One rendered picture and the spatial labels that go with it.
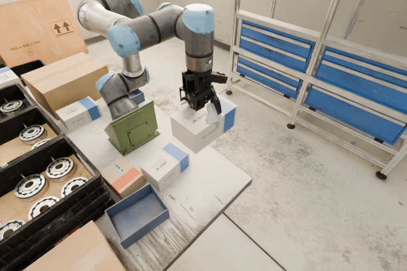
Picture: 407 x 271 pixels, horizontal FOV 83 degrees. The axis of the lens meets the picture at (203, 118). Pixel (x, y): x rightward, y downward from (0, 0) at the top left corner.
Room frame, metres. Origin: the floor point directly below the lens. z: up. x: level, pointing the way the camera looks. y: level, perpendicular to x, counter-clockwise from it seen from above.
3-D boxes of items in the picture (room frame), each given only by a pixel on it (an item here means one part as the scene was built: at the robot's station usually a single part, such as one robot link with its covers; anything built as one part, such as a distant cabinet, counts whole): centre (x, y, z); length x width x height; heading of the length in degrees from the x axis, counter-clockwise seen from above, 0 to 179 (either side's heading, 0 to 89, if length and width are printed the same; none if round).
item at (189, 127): (0.58, 0.00, 1.10); 0.20 x 0.12 x 0.09; 135
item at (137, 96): (1.19, 0.51, 0.74); 0.20 x 0.15 x 0.07; 134
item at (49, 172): (0.56, 0.58, 0.86); 0.10 x 0.10 x 0.01
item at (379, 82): (1.40, -1.17, 0.60); 0.72 x 0.03 x 0.56; 45
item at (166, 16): (0.63, 0.09, 1.41); 0.11 x 0.11 x 0.08; 40
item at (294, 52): (1.97, -0.61, 0.60); 0.72 x 0.03 x 0.56; 45
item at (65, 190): (0.46, 0.48, 0.86); 0.10 x 0.10 x 0.01
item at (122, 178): (0.59, 0.37, 0.74); 0.16 x 0.12 x 0.07; 50
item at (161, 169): (0.65, 0.17, 0.74); 0.20 x 0.12 x 0.09; 140
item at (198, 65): (0.56, 0.01, 1.33); 0.08 x 0.08 x 0.05
